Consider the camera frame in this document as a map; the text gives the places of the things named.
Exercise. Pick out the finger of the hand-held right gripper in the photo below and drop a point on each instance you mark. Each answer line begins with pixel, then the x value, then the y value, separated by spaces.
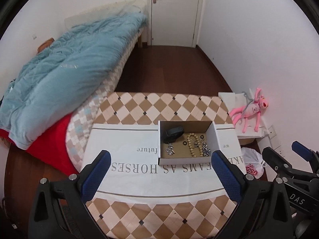
pixel 301 149
pixel 276 160

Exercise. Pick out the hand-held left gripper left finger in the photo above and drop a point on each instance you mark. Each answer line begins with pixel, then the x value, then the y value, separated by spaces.
pixel 97 176

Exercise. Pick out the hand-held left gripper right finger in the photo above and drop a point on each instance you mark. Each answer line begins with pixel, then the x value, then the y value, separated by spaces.
pixel 226 179

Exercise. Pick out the small silver charm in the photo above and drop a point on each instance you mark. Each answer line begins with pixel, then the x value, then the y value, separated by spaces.
pixel 196 143

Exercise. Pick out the cardboard box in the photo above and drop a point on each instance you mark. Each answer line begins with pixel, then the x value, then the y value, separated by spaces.
pixel 180 152

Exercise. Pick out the black car key fob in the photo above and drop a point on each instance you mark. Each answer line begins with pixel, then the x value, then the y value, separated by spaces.
pixel 172 133

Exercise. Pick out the white plastic bag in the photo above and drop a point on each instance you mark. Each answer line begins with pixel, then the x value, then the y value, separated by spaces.
pixel 249 156

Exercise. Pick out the red bed sheet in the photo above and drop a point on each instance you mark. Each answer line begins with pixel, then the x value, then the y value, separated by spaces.
pixel 54 149

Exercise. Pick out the checkered printed tablecloth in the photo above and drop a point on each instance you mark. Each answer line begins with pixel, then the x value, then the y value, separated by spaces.
pixel 149 179

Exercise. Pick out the pink plush toy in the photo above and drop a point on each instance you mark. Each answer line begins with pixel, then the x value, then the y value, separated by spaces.
pixel 254 108

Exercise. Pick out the checkered bed sheet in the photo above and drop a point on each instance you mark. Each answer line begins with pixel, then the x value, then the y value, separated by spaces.
pixel 82 119

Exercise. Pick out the light blue duvet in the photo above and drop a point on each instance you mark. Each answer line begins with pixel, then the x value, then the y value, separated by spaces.
pixel 74 67

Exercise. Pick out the brown headboard corner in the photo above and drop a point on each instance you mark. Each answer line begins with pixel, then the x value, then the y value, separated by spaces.
pixel 46 44

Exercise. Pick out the white door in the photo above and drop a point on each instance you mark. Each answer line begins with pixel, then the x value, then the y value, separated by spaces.
pixel 174 12

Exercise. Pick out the wooden bed frame leg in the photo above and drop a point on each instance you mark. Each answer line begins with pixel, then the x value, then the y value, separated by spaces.
pixel 140 38

